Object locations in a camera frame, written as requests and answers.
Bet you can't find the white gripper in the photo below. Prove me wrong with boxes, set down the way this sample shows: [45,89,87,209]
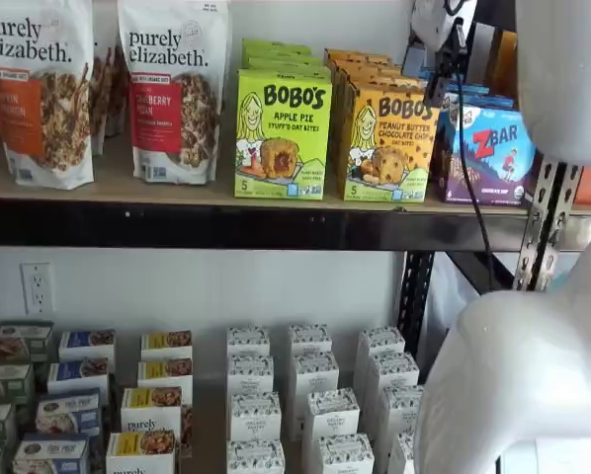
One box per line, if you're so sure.
[401,0,479,109]

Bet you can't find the white patterned-top carton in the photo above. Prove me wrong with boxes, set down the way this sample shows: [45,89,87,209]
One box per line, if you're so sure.
[227,391,283,444]
[301,387,362,461]
[290,350,341,425]
[357,325,407,387]
[380,384,426,474]
[225,353,276,397]
[387,431,419,474]
[225,324,272,358]
[288,323,334,357]
[224,437,287,474]
[368,352,421,432]
[316,432,377,474]

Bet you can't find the granola bag red label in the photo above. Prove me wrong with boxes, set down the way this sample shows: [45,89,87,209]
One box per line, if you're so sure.
[116,0,233,188]

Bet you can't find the white yellow granola box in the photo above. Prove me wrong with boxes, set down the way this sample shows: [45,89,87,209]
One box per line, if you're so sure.
[135,356,195,397]
[105,430,178,474]
[139,329,195,362]
[120,385,195,455]

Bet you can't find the orange Bobo's peanut butter box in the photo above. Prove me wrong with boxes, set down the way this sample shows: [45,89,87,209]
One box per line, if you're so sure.
[329,59,407,194]
[334,68,409,198]
[342,80,439,203]
[323,47,394,189]

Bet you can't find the green Bobo's apple pie box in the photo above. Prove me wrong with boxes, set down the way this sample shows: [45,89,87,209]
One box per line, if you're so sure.
[233,67,334,202]
[242,47,322,61]
[245,57,330,72]
[240,38,313,52]

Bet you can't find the white plastic sheet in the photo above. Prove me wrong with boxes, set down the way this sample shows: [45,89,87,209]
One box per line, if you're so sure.
[420,250,475,357]

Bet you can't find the black cable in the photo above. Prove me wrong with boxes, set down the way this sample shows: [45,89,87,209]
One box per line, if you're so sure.
[441,0,507,295]

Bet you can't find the blue purple Zbar box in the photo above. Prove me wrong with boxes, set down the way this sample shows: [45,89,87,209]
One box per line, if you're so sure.
[446,82,490,98]
[432,102,538,205]
[443,93,518,113]

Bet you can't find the black metal shelf rack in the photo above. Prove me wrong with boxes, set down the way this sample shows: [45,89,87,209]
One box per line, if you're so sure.
[542,162,591,292]
[0,0,563,391]

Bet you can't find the wooden shelf board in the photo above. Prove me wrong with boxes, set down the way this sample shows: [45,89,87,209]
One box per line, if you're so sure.
[0,131,532,214]

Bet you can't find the white blue granola box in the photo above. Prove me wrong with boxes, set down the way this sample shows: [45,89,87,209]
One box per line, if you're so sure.
[56,328,118,362]
[45,356,111,397]
[34,387,104,439]
[11,432,93,474]

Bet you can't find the granola bag orange label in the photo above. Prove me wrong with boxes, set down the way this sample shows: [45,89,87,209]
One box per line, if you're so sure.
[0,0,96,188]
[90,38,129,158]

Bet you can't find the white wall outlet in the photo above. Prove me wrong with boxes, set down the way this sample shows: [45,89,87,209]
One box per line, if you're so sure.
[20,261,55,316]

